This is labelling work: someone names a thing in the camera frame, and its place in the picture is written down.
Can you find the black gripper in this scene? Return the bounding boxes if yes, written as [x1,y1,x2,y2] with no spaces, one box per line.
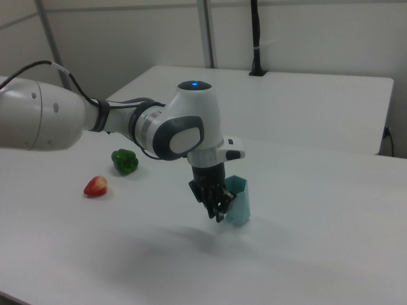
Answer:
[187,162,238,224]

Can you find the light blue hexagonal mug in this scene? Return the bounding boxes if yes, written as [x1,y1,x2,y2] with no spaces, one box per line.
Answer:
[222,175,252,227]

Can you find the dark green bell pepper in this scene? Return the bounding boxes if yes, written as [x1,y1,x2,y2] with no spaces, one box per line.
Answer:
[111,148,139,176]

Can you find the red strawberry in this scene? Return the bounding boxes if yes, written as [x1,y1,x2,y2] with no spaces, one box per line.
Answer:
[83,175,109,198]

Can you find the black camera stand pole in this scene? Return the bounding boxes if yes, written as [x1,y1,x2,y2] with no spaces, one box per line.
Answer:
[248,0,268,77]

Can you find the grey partition post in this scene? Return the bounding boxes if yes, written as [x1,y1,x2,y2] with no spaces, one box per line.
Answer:
[34,0,73,92]
[196,0,218,69]

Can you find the black wall cable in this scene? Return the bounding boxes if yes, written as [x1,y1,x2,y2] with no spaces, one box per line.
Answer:
[382,126,396,157]

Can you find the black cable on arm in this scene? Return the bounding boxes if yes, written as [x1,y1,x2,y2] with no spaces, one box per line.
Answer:
[0,60,167,112]

